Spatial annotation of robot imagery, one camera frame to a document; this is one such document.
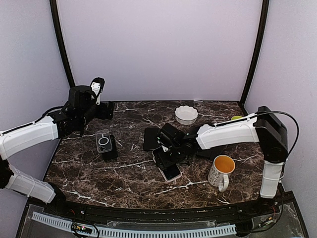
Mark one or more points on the white mug orange inside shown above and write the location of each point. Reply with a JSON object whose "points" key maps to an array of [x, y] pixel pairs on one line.
{"points": [[222, 167]]}

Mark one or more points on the black left frame post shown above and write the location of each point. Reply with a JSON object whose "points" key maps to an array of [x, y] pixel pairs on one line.
{"points": [[61, 43]]}

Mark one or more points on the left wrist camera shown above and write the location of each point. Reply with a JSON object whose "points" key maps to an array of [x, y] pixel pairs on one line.
{"points": [[97, 86]]}

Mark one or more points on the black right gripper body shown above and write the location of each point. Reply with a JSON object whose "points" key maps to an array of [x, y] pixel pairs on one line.
{"points": [[175, 157]]}

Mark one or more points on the white scalloped bowl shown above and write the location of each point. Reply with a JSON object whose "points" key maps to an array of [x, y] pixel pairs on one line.
{"points": [[186, 115]]}

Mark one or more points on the black right frame post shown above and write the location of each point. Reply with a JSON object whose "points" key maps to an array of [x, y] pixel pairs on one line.
{"points": [[256, 52]]}

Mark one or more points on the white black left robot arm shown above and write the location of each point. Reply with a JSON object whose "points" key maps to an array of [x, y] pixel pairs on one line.
{"points": [[82, 106]]}

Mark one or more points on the white phone dark screen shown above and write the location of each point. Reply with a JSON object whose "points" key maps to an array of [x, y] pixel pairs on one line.
{"points": [[169, 172]]}

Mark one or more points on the clear magsafe phone case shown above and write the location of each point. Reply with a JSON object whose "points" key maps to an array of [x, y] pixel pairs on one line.
{"points": [[103, 141]]}

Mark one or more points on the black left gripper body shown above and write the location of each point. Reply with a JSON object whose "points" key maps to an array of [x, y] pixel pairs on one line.
{"points": [[102, 114]]}

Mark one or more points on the black front rail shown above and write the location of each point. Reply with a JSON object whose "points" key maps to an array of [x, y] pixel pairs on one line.
{"points": [[102, 215]]}

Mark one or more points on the black frame post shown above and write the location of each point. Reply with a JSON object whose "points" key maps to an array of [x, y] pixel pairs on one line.
{"points": [[256, 52], [61, 43]]}

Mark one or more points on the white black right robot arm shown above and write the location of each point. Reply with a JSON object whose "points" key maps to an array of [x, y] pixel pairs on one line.
{"points": [[262, 127]]}

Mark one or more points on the green bowl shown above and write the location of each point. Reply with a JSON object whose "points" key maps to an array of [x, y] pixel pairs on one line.
{"points": [[236, 117]]}

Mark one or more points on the white slotted cable duct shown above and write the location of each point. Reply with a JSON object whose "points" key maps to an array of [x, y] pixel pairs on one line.
{"points": [[133, 230]]}

